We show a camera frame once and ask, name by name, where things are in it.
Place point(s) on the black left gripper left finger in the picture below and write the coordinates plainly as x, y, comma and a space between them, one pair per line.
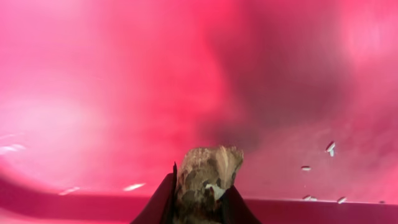
160, 207

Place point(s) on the red serving tray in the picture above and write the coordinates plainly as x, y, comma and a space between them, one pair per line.
99, 99

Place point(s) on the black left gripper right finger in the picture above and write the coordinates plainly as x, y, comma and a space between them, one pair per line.
234, 209

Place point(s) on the brown ginger piece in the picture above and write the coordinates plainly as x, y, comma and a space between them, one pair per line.
204, 176

